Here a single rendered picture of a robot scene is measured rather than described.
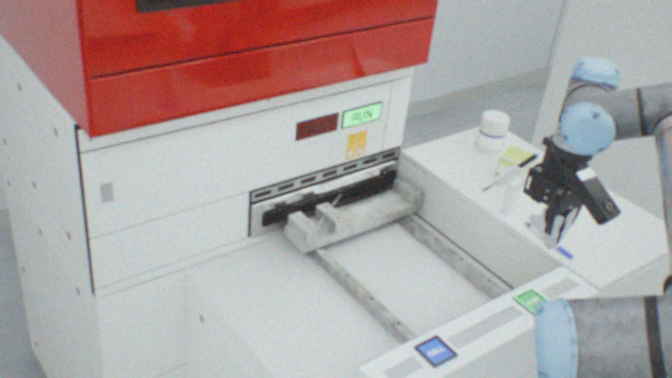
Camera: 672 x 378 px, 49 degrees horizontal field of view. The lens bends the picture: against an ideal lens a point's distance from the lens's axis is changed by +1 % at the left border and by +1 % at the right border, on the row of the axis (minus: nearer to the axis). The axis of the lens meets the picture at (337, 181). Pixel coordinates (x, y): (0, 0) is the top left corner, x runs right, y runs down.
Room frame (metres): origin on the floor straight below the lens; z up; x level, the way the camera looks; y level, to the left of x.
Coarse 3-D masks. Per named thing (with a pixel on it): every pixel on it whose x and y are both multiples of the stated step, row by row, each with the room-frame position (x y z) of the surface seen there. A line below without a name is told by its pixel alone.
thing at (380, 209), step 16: (384, 192) 1.58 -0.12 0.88; (336, 208) 1.48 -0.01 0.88; (352, 208) 1.49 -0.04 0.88; (368, 208) 1.50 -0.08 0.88; (384, 208) 1.50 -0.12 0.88; (400, 208) 1.51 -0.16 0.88; (416, 208) 1.55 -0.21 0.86; (320, 224) 1.41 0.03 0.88; (352, 224) 1.42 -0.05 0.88; (368, 224) 1.45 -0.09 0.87; (320, 240) 1.35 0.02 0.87; (336, 240) 1.38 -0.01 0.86
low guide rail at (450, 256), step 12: (408, 216) 1.53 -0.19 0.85; (408, 228) 1.50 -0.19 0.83; (420, 228) 1.48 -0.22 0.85; (420, 240) 1.46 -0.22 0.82; (432, 240) 1.44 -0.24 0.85; (444, 252) 1.40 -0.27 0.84; (456, 252) 1.40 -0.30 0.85; (456, 264) 1.37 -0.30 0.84; (468, 264) 1.36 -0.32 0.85; (468, 276) 1.34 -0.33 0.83; (480, 276) 1.32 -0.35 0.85; (480, 288) 1.31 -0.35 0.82; (492, 288) 1.28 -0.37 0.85
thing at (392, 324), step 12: (312, 252) 1.35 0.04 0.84; (324, 252) 1.34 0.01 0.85; (324, 264) 1.32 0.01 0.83; (336, 264) 1.30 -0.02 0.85; (336, 276) 1.28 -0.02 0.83; (348, 276) 1.26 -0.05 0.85; (348, 288) 1.25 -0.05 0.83; (360, 288) 1.23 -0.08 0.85; (360, 300) 1.21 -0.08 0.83; (372, 300) 1.19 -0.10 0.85; (372, 312) 1.18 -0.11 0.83; (384, 312) 1.16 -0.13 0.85; (384, 324) 1.15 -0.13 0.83; (396, 324) 1.13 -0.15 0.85; (396, 336) 1.12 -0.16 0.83; (408, 336) 1.10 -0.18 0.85
